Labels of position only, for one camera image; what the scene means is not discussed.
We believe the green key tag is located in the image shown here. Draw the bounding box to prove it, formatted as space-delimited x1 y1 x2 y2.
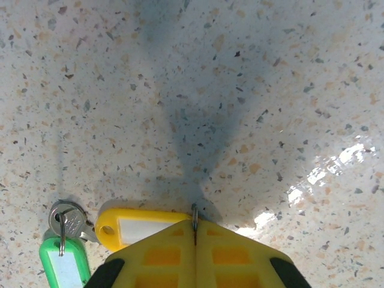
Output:
38 236 91 288

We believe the silver key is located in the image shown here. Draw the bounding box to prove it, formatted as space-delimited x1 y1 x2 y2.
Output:
48 200 101 244

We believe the small steel split ring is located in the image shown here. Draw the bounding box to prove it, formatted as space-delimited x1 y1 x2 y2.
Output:
58 211 67 257
191 203 199 232

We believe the yellow key tag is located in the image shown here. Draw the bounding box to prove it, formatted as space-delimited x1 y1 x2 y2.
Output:
94 208 193 252

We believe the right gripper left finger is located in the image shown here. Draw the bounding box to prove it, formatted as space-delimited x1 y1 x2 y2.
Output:
86 220 197 288

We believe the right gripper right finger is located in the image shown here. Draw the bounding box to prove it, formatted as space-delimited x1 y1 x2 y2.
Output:
195 220 308 288

